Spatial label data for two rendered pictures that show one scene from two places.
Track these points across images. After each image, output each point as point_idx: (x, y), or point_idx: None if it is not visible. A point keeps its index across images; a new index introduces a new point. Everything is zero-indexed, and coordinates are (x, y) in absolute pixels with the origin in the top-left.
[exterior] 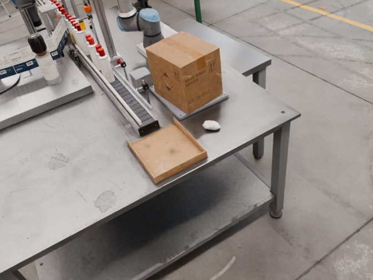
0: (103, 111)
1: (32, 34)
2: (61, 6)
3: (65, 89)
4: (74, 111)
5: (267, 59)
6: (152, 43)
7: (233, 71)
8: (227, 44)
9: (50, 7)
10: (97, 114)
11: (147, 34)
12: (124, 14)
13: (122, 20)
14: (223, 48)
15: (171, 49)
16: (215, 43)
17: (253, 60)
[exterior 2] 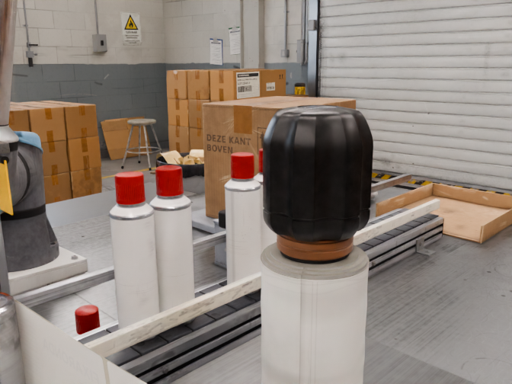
0: (398, 295)
1: (304, 110)
2: None
3: (369, 369)
4: (445, 351)
5: (152, 183)
6: (50, 230)
7: (190, 197)
8: (62, 207)
9: None
10: (418, 300)
11: (40, 202)
12: (8, 130)
13: None
14: (80, 208)
15: (292, 102)
16: (49, 216)
17: (150, 189)
